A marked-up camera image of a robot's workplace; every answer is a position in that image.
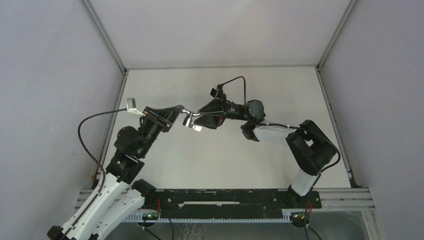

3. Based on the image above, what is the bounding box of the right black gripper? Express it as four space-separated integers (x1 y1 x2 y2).
194 89 248 130

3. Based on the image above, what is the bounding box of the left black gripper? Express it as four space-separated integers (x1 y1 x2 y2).
137 105 183 158

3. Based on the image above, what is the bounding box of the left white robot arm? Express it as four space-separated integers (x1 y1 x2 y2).
47 105 185 240

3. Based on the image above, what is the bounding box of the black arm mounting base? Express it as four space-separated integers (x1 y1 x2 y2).
142 188 323 219

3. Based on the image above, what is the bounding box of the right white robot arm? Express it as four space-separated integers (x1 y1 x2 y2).
193 96 339 208

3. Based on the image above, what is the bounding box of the left green circuit board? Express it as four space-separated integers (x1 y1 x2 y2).
142 212 160 221

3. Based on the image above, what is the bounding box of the green circuit board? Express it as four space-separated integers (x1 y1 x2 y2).
290 213 310 222
142 212 160 221

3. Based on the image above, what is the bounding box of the right green circuit board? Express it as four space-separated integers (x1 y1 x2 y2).
290 213 310 222

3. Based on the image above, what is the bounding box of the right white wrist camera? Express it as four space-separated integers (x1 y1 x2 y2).
210 84 224 99

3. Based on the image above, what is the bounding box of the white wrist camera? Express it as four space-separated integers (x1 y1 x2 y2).
210 84 224 99
126 98 145 117

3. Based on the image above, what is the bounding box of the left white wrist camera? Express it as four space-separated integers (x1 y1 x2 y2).
126 98 145 117

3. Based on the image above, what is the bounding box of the right black camera cable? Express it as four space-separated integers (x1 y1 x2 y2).
218 76 342 175

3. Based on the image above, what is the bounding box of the white slotted cable duct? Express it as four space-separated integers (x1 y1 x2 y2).
122 211 309 224

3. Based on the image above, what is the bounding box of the aluminium enclosure frame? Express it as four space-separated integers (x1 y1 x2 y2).
78 0 387 240

